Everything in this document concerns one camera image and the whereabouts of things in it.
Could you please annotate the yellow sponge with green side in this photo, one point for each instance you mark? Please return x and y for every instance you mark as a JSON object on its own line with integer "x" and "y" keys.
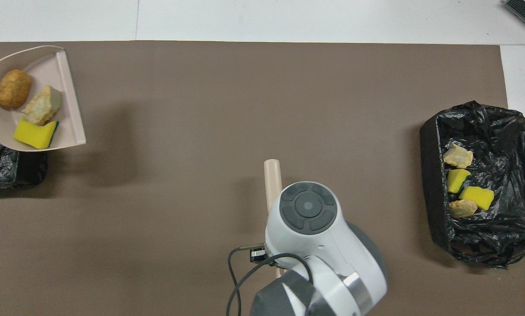
{"x": 457, "y": 180}

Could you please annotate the notched yellow sponge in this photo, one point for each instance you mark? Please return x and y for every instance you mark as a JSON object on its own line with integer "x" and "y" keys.
{"x": 33, "y": 135}

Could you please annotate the pale bread chunk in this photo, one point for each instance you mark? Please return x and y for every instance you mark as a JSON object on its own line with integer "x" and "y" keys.
{"x": 458, "y": 157}

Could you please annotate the brown fried nugget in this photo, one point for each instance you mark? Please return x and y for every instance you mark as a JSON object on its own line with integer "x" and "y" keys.
{"x": 13, "y": 89}

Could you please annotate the black bag-covered bin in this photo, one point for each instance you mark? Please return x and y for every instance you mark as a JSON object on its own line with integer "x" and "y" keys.
{"x": 8, "y": 171}

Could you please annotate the beige plastic dustpan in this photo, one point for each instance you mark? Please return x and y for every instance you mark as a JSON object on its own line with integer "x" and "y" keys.
{"x": 47, "y": 66}

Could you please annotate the striped croissant piece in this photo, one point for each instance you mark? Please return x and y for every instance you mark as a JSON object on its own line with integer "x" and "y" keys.
{"x": 463, "y": 208}

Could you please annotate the greenish stone-like bread chunk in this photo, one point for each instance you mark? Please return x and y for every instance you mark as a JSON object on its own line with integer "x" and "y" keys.
{"x": 43, "y": 105}

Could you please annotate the beige hand brush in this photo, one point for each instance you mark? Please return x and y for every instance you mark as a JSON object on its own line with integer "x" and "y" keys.
{"x": 273, "y": 184}

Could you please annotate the blocky yellow sponge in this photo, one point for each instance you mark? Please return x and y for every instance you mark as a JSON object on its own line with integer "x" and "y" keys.
{"x": 477, "y": 197}

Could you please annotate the brown table mat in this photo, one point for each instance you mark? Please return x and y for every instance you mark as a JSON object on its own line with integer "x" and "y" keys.
{"x": 157, "y": 219}

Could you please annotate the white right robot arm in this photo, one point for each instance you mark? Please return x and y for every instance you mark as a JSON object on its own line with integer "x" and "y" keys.
{"x": 324, "y": 245}

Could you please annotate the open black bag-lined bin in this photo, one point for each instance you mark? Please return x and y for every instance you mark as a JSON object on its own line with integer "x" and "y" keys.
{"x": 499, "y": 131}

